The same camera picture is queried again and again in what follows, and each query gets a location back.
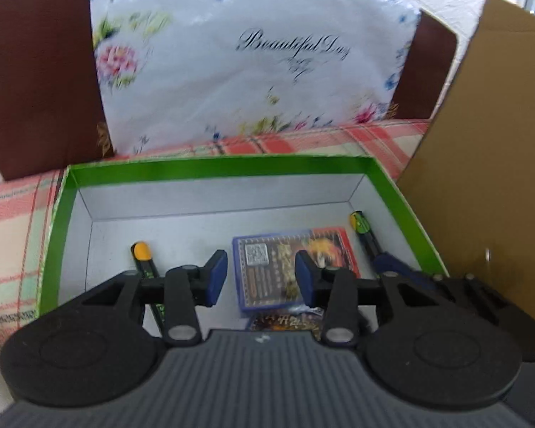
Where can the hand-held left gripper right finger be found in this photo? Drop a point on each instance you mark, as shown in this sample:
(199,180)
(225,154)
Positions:
(305,283)

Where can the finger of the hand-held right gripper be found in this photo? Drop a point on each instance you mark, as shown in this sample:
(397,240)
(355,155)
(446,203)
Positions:
(481,303)

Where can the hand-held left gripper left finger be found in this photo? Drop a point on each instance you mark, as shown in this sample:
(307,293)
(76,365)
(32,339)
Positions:
(218,276)

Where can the blue card pack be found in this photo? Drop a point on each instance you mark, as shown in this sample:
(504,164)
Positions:
(267,276)

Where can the green cardboard box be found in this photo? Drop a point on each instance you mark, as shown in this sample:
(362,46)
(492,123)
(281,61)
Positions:
(205,214)

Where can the green yellow capped pen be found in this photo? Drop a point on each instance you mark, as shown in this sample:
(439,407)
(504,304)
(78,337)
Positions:
(361,227)

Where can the dark picture card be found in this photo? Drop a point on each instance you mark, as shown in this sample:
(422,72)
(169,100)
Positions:
(285,320)

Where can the red card pack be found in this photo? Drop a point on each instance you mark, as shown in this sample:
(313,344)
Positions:
(334,243)

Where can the orange capped black pen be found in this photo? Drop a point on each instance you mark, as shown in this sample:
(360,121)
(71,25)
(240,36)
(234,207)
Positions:
(140,252)

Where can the brown cardboard panel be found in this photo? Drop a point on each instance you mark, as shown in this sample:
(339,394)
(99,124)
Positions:
(486,165)

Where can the white floral bag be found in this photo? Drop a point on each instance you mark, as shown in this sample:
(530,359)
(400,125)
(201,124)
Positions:
(249,89)

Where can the red plaid bedsheet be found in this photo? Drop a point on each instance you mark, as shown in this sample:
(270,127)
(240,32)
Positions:
(9,232)

